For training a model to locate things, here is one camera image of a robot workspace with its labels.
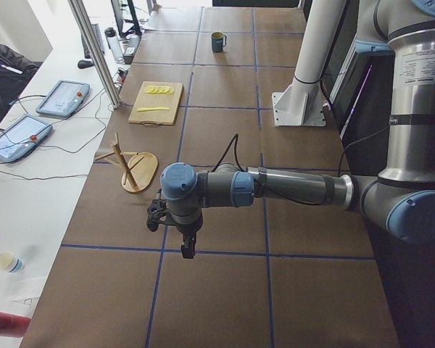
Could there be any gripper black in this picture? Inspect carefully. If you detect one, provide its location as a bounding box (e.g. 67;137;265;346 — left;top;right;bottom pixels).
175;217;203;259

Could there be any wooden cup rack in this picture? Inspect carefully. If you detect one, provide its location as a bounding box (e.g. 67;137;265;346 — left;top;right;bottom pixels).
94;133;159;194

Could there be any teal mug yellow inside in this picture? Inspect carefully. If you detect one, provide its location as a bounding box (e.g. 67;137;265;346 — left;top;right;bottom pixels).
211;32;227;53

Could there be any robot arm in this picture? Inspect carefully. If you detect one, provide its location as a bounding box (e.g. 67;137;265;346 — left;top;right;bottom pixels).
146;1;435;259

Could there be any paper cup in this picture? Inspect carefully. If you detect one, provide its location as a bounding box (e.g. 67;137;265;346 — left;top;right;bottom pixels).
0;252;24;273

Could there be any yellow plastic knife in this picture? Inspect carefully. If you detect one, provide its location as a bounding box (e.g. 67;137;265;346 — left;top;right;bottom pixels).
136;107;170;112

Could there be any bamboo cutting board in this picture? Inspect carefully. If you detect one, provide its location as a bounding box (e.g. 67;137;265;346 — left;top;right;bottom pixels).
128;80;183;125

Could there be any teach pendant far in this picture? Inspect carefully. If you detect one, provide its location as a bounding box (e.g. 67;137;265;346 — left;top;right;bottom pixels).
36;80;90;118

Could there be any teach pendant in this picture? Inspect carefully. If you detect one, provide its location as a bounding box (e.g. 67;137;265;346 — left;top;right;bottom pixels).
0;115;53;163
36;80;90;118

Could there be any teach pendant near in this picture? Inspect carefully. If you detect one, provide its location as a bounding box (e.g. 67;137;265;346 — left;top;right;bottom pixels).
0;115;53;163

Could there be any red bottle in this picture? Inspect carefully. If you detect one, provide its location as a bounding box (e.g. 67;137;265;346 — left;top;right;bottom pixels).
0;312;31;338

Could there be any black computer mouse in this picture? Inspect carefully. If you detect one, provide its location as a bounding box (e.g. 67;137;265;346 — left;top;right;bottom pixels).
77;59;94;70

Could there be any black monitor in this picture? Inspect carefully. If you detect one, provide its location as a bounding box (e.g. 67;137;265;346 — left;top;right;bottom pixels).
111;0;142;38

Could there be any clear water bottle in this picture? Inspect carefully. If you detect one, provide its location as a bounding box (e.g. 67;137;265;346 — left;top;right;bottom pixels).
104;27;125;65

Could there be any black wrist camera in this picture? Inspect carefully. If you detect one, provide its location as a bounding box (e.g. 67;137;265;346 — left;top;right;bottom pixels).
146;189;167;232

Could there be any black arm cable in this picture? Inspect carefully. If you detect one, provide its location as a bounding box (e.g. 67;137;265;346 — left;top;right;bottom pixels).
212;133;247;173

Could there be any white camera post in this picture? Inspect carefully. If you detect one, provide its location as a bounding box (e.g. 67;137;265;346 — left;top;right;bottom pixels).
272;0;347;127

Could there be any aluminium frame post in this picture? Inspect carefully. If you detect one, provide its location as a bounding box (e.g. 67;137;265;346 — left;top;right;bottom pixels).
68;0;122;109

